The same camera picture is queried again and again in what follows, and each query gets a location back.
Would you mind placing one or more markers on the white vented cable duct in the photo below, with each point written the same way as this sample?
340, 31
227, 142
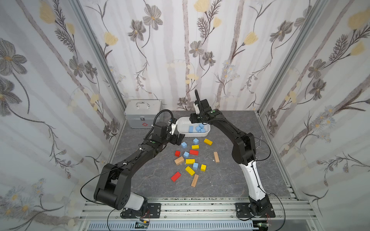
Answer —
200, 225

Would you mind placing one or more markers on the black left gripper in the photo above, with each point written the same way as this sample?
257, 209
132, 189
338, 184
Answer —
176, 138

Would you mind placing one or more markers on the natural wood long block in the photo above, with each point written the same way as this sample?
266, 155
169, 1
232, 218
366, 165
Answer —
216, 157
195, 180

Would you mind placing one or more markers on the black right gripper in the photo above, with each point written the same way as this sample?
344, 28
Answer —
195, 117

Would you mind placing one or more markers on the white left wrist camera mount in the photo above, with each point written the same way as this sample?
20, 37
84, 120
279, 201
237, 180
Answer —
173, 124

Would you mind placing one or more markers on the red rectangular block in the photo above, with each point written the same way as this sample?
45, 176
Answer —
194, 152

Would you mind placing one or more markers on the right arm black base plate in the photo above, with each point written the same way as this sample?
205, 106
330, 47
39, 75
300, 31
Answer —
253, 210

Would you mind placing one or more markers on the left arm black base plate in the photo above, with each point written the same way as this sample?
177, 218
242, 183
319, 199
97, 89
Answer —
147, 211

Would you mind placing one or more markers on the red long block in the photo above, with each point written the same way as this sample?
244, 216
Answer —
176, 176

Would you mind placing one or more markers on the yellow flat block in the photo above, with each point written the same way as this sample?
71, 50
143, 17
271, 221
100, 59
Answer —
190, 161

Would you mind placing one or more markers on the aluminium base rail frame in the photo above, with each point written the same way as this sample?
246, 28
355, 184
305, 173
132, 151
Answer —
291, 214

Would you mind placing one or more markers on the yellow long block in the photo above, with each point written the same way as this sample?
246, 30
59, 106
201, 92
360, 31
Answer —
190, 171

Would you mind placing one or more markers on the yellow rectangular block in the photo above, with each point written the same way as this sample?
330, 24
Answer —
208, 142

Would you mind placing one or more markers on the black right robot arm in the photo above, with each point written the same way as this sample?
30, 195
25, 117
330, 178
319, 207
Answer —
243, 153

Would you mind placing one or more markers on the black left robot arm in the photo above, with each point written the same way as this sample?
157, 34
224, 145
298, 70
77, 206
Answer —
114, 185

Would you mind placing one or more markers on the white plastic tub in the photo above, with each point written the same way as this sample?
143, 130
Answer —
183, 124

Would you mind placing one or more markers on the silver first aid case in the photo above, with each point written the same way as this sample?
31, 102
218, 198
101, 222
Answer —
140, 114

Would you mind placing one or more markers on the yellow cube block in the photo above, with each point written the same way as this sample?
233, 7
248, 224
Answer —
203, 168

